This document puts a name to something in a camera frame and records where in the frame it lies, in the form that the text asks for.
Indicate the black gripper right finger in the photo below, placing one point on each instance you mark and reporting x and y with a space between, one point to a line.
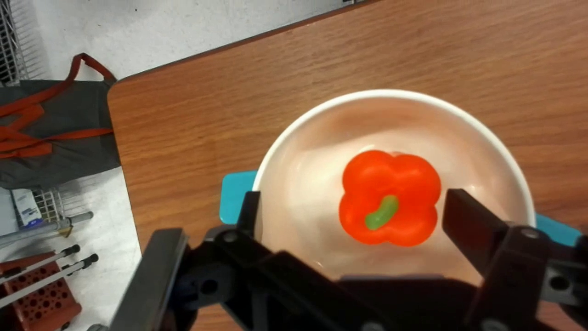
520 267

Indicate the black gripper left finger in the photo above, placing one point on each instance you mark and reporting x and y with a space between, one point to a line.
268 291

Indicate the orange toy bell pepper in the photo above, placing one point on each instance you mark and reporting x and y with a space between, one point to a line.
389 199

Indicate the red perforated brick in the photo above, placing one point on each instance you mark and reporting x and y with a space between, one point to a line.
50 307

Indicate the white small carton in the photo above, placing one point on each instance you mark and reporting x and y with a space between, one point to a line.
26 208

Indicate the white pot with teal handles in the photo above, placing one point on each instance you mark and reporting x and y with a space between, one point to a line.
299 182

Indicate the grey bag with red straps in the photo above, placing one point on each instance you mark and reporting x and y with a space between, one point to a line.
57 131

